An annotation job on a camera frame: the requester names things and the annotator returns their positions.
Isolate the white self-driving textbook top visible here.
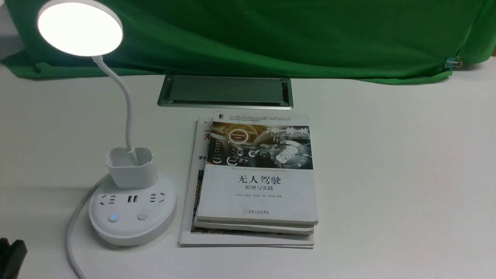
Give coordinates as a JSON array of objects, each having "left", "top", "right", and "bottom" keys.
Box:
[{"left": 196, "top": 111, "right": 319, "bottom": 226}]

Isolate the large white bottom magazine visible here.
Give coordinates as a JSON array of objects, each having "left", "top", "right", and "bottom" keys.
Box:
[{"left": 179, "top": 117, "right": 315, "bottom": 249}]

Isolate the silver desk cable grommet cover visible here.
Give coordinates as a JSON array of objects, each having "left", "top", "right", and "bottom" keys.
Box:
[{"left": 157, "top": 74, "right": 294, "bottom": 110}]

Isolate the blue binder clip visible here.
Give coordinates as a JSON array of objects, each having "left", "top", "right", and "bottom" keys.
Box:
[{"left": 443, "top": 56, "right": 463, "bottom": 71}]

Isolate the white lamp power cable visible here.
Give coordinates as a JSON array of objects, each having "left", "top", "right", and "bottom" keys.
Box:
[{"left": 65, "top": 174, "right": 112, "bottom": 279}]

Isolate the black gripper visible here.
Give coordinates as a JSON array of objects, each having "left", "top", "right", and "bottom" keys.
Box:
[{"left": 0, "top": 237, "right": 27, "bottom": 279}]

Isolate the green backdrop cloth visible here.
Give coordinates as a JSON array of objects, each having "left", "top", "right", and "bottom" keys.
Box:
[{"left": 0, "top": 0, "right": 496, "bottom": 85}]

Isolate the white middle book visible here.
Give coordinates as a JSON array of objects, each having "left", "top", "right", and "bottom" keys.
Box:
[{"left": 193, "top": 167, "right": 315, "bottom": 236}]

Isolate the white desk lamp with socket base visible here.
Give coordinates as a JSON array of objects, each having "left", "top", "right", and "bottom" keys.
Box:
[{"left": 37, "top": 0, "right": 177, "bottom": 246}]

